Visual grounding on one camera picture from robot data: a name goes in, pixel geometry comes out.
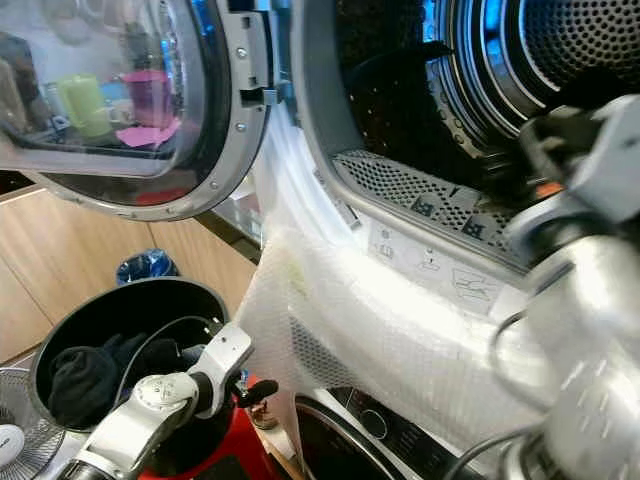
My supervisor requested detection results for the red plastic container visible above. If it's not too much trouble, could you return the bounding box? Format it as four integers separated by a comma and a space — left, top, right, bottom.
140, 400, 276, 480

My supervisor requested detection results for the black washing machine panel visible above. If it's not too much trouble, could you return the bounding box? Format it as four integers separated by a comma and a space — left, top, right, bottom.
295, 388, 471, 480

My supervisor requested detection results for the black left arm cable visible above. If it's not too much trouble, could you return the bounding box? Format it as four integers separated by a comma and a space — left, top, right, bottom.
120, 314, 221, 411

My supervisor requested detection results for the grey tumble dryer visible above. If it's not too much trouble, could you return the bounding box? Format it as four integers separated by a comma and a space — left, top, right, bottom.
285, 0, 640, 321

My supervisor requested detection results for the wooden cabinet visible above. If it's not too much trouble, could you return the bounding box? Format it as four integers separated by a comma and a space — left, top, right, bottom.
0, 188, 261, 363

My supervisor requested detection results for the blue plastic bag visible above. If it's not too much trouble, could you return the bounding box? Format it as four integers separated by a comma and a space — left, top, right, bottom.
115, 248, 181, 286

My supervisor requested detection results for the white electric fan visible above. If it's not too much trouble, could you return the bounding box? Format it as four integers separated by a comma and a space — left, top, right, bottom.
0, 368, 66, 480

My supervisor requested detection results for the black laundry bucket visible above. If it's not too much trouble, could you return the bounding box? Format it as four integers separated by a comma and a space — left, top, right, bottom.
28, 277, 229, 433

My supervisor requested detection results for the white instruction label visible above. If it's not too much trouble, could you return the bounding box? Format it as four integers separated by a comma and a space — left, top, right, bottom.
365, 222, 506, 313

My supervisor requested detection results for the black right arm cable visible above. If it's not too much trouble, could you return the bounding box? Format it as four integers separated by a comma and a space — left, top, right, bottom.
445, 308, 541, 480

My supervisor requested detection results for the white bubble wrap sheet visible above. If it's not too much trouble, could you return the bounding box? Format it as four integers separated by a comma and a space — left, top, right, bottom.
235, 110, 561, 471

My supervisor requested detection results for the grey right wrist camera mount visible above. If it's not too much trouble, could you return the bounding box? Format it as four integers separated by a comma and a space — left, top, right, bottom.
565, 95, 640, 196

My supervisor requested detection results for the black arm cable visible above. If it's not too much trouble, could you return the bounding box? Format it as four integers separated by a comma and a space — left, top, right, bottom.
445, 308, 541, 480
120, 314, 221, 411

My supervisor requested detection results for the round glass dryer door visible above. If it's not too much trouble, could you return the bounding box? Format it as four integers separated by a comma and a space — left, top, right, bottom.
0, 0, 278, 222

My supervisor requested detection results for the dark clothes pile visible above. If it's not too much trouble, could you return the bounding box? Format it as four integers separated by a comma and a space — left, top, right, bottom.
48, 333, 206, 429

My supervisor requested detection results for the grey perforated lint filter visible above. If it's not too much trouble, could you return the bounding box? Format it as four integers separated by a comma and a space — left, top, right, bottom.
330, 150, 531, 269

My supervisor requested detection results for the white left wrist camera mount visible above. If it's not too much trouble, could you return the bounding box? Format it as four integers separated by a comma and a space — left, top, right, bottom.
192, 322, 253, 391

